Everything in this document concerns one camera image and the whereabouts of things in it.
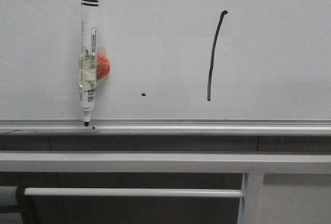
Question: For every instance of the red round magnet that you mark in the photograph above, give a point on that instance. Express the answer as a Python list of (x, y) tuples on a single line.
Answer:
[(103, 66)]

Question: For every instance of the white black whiteboard marker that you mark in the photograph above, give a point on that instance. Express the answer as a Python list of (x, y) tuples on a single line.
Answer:
[(88, 57)]

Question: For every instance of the white whiteboard with aluminium tray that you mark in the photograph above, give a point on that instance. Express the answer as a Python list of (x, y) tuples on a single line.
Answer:
[(254, 67)]

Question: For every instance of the white metal whiteboard stand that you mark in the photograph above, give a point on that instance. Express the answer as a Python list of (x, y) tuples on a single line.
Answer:
[(253, 167)]

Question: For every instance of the white horizontal stand rod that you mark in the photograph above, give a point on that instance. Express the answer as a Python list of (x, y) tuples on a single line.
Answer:
[(134, 192)]

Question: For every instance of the grey foam padded bar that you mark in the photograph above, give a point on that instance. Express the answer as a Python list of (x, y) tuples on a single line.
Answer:
[(11, 195)]

